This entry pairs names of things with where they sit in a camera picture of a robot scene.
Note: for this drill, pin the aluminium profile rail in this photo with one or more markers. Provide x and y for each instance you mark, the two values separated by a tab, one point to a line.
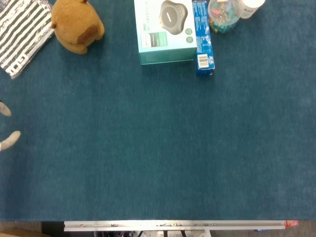
172	225

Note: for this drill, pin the clear jar of colourful clips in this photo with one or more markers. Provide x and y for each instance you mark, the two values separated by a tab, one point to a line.
223	16

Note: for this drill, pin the orange rail end cap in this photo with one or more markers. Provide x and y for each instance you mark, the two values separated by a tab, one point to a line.
290	224

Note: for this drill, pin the teal speaker product box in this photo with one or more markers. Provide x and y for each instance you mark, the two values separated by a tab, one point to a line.
165	32

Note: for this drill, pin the teal felt table mat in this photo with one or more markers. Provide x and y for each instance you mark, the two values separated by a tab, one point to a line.
158	138

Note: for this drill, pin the brown plush bear toy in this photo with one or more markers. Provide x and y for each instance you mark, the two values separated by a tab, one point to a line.
75	26

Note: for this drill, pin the green white striped packaged cloth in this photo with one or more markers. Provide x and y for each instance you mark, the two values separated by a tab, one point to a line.
21	34

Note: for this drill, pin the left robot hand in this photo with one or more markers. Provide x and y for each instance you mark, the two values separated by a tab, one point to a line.
8	140

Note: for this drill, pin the white plastic bottle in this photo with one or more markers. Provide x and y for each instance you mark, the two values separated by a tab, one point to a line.
250	7

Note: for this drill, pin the blue toothpaste box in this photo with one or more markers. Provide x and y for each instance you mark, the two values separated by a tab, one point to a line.
203	42

